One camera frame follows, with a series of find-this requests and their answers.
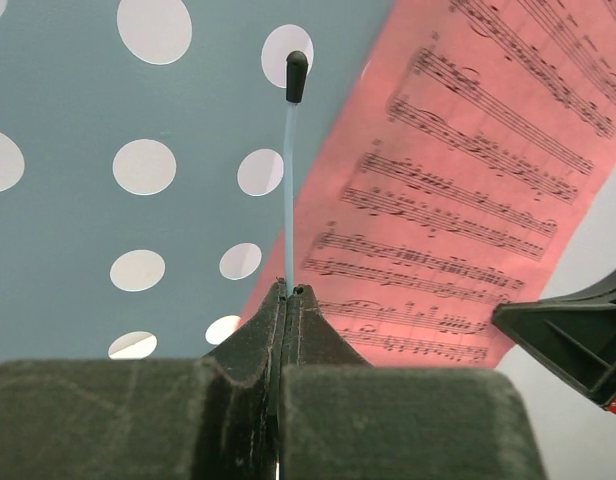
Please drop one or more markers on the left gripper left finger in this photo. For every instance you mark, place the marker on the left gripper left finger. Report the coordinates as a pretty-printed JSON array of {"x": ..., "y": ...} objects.
[{"x": 209, "y": 417}]

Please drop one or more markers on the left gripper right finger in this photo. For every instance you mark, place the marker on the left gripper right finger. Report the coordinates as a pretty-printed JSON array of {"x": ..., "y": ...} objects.
[{"x": 341, "y": 418}]

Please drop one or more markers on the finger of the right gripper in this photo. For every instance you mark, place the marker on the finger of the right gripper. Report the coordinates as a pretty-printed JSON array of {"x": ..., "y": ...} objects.
[{"x": 573, "y": 336}]

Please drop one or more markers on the pink sheet music page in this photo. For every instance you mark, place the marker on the pink sheet music page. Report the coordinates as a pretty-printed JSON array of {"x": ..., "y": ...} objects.
[{"x": 469, "y": 151}]

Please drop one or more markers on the blue music stand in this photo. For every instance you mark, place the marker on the blue music stand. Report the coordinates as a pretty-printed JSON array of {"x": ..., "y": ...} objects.
[{"x": 133, "y": 118}]

